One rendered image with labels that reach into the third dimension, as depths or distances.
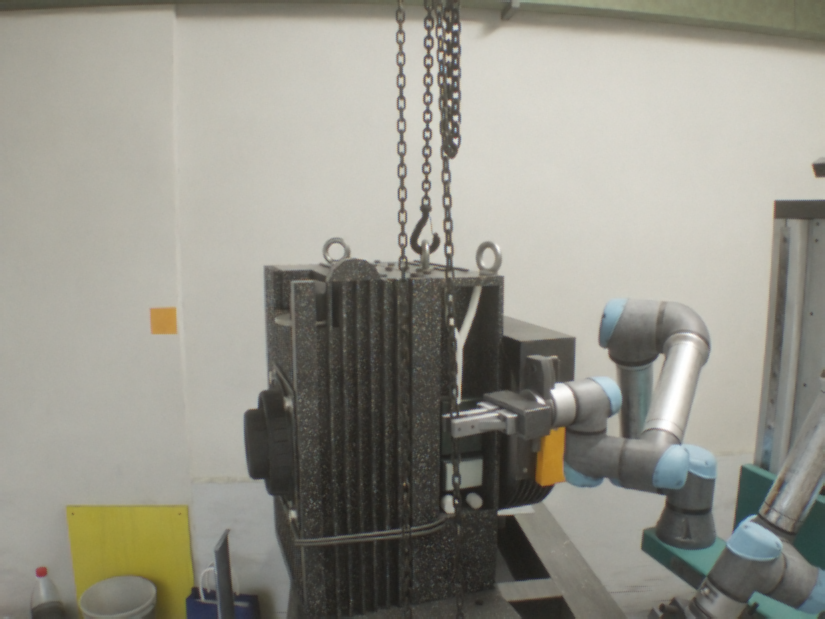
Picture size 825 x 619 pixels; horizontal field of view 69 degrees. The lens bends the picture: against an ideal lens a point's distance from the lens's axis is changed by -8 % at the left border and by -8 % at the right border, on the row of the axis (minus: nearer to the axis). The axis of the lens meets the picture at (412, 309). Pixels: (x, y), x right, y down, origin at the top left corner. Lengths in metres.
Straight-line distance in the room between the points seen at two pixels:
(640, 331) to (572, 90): 1.43
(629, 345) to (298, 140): 1.50
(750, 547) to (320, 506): 0.78
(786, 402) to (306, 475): 1.08
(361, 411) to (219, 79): 1.58
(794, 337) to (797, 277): 0.14
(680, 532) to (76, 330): 2.12
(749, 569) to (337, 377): 0.79
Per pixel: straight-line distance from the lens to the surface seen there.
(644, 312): 1.44
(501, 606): 1.51
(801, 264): 1.61
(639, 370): 1.52
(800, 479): 1.25
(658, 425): 1.21
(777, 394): 1.66
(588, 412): 1.15
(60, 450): 2.78
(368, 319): 1.26
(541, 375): 1.09
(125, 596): 2.89
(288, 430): 1.30
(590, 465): 1.18
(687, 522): 1.72
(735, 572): 1.13
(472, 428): 1.04
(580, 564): 2.18
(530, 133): 2.59
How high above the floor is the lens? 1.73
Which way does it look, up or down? 8 degrees down
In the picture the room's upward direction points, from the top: straight up
